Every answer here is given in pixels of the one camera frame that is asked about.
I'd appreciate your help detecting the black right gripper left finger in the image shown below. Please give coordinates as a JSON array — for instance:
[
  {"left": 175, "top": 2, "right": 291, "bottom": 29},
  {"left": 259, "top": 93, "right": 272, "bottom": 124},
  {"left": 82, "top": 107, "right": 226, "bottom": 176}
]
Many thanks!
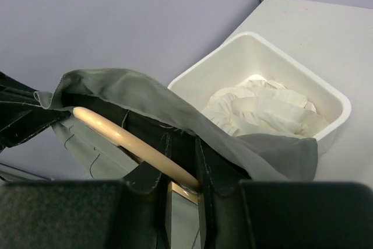
[{"left": 0, "top": 132, "right": 173, "bottom": 249}]

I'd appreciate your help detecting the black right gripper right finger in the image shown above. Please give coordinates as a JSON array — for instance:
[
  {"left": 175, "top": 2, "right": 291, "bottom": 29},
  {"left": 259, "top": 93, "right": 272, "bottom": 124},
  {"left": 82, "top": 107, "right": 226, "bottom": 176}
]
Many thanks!
[{"left": 195, "top": 136, "right": 373, "bottom": 249}]

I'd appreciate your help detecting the grey pleated skirt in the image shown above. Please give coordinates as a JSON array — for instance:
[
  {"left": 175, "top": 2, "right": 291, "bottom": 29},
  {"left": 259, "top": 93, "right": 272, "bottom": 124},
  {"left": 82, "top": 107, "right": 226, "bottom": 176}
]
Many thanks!
[{"left": 1, "top": 69, "right": 318, "bottom": 248}]

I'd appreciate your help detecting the beige wooden hanger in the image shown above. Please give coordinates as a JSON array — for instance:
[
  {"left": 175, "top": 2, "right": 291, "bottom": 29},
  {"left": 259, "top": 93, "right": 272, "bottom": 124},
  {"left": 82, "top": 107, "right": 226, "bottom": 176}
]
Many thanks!
[{"left": 72, "top": 107, "right": 200, "bottom": 205}]

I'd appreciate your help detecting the white skirt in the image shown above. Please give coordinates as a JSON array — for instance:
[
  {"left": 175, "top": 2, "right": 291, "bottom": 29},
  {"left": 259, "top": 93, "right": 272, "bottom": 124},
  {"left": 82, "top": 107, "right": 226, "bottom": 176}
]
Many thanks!
[{"left": 202, "top": 75, "right": 329, "bottom": 138}]

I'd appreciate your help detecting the white plastic basket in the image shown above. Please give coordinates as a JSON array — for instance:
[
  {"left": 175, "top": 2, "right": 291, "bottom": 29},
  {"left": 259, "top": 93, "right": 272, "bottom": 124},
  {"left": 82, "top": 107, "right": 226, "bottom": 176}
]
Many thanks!
[{"left": 169, "top": 32, "right": 351, "bottom": 154}]

